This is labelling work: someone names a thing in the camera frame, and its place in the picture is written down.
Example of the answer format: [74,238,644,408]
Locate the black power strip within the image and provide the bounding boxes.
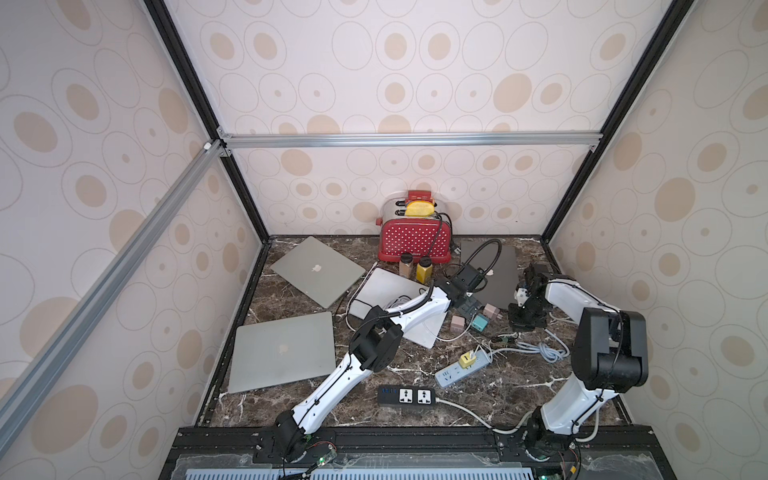
[377,385,436,409]

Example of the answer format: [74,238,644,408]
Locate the dark grey laptop back right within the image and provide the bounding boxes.
[460,240,518,310]

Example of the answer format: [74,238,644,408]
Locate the yellow toy bread slice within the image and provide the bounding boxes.
[404,200,435,218]

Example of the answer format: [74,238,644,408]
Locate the left aluminium bar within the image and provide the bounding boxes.
[1,139,224,455]

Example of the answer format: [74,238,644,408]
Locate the pink plug adapter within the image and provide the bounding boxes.
[483,304,502,320]
[449,315,466,334]

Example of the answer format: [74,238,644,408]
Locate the silver laptop front left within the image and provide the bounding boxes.
[228,312,336,393]

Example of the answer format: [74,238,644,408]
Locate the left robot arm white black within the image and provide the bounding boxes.
[274,264,488,461]

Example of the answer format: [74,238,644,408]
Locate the red polka dot toaster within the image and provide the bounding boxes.
[376,190,452,264]

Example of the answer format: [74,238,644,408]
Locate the white power strip cable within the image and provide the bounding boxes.
[434,397,601,444]

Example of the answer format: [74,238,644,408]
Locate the white laptop centre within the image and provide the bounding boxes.
[348,268,448,349]

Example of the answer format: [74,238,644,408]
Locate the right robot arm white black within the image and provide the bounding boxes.
[508,263,649,458]

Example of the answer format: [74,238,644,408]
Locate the silver laptop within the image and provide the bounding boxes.
[271,237,366,308]
[228,312,336,393]

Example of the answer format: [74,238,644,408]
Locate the horizontal aluminium bar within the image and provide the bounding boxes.
[223,131,603,149]

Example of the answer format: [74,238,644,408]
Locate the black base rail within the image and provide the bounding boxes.
[160,425,675,479]

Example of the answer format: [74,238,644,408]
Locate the teal plug adapter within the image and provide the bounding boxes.
[471,314,489,332]

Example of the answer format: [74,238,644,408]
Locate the silver laptop back left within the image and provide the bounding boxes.
[271,237,366,308]

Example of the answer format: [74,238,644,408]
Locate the grey cable bundle right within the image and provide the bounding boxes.
[473,311,580,365]

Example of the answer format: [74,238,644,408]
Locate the grey power strip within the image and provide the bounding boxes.
[435,349,492,388]

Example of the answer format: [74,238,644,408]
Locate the yellow plug adapter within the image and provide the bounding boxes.
[458,350,477,369]

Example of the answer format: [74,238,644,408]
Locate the brown spice jar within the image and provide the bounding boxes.
[398,252,414,279]

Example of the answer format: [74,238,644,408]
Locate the yellow spice jar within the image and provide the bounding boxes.
[415,256,433,285]

